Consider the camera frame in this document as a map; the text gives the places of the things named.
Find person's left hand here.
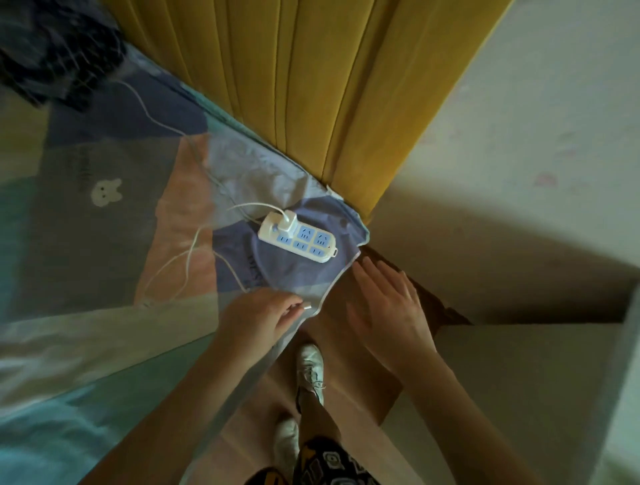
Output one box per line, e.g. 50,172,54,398
219,288,306,363

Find person's right hand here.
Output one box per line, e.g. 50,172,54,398
347,257,439,378

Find white charging cable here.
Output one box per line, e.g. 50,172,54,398
134,202,314,314

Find person's right forearm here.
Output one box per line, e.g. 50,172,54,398
392,349,547,485

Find person's left forearm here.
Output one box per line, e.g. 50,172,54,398
79,340,281,485

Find white power strip blue sockets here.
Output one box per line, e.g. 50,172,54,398
257,211,339,264

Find white lace-up shoe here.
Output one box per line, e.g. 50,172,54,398
295,343,327,406
273,417,301,481

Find person's leg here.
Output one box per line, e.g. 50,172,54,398
298,387,342,453

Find black yellow printed shorts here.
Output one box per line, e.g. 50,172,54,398
249,436,383,485

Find patchwork bed sheet rabbit print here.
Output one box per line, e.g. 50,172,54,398
0,42,371,485

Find yellow padded headboard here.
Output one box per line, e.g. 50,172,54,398
100,0,516,227

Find dark clothing pile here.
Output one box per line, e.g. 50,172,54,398
0,0,127,114

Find white power strip cord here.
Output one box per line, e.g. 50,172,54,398
116,80,265,227

